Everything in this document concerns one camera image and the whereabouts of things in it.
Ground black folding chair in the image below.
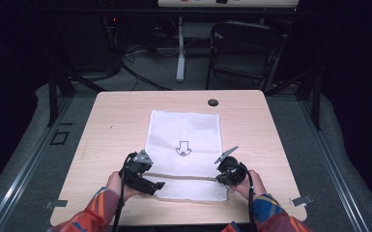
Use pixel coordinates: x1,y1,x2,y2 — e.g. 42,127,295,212
205,20,285,92

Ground person's patterned clothing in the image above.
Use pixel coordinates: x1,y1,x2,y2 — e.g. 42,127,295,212
220,220,240,232

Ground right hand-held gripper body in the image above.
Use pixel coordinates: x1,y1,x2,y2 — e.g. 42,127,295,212
214,145,248,187

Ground black metal stand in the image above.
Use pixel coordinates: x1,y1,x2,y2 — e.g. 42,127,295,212
45,62,108,128
263,62,323,131

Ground white table leg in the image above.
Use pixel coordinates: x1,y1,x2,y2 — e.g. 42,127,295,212
175,15,186,83

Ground black floor cables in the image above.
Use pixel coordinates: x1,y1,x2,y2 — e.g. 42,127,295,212
119,44,174,92

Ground dark equipment with red light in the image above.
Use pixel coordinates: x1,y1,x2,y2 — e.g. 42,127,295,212
100,14,124,73

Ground person's left hand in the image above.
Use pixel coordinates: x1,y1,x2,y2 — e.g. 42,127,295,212
105,170,143,203

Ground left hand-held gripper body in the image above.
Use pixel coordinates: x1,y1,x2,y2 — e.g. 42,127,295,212
119,149,155,188

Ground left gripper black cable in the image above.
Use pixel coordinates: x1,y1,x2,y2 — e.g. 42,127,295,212
111,152,138,232

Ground white cloth zipper bag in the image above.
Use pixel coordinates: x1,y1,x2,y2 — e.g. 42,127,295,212
144,109,230,204

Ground metal floor rail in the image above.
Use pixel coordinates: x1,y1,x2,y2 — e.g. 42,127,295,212
0,96,75,232
298,96,370,232

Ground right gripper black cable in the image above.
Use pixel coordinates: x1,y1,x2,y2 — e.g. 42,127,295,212
238,162,259,232

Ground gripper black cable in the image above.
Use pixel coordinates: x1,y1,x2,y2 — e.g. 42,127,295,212
238,162,259,232
111,152,138,232

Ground person's right hand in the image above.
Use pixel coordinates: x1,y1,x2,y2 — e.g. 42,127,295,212
230,169,269,202

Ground silver table edge bracket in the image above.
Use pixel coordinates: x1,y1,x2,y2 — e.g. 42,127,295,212
43,199,69,211
289,193,314,208

